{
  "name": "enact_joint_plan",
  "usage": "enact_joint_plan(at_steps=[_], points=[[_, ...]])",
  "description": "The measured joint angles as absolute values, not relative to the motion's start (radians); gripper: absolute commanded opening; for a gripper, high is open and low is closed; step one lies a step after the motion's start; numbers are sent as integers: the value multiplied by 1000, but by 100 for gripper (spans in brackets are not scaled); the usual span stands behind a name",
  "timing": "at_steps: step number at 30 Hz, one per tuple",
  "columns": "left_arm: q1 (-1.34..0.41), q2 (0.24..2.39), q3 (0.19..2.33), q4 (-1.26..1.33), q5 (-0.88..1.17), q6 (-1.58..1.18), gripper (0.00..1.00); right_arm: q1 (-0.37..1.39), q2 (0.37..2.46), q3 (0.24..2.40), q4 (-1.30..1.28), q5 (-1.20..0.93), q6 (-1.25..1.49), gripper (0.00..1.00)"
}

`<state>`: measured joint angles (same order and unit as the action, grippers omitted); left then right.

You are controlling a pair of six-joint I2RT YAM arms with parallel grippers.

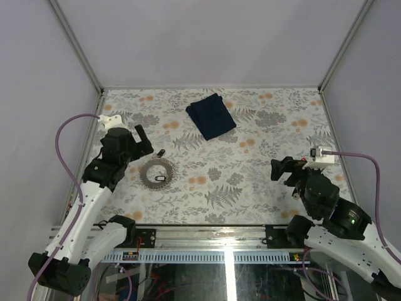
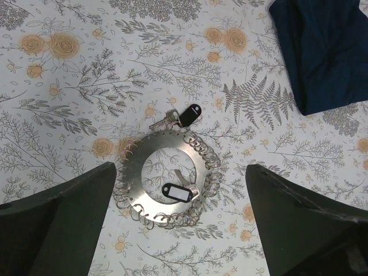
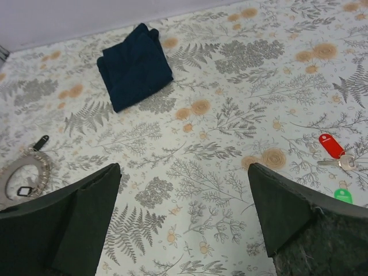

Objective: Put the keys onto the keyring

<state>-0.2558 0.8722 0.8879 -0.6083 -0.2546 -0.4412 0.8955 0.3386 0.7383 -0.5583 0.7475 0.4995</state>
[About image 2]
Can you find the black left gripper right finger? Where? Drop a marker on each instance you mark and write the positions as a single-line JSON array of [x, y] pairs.
[[303, 232]]

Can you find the dark blue folded cloth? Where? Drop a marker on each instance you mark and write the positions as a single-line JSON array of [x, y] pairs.
[[324, 46]]

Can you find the silver key black tag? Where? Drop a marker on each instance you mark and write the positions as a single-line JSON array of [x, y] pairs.
[[183, 120]]

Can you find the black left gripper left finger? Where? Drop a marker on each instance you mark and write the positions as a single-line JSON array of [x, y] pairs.
[[55, 232]]

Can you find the steel disc with keyrings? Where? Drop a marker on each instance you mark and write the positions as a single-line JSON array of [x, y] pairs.
[[146, 164]]

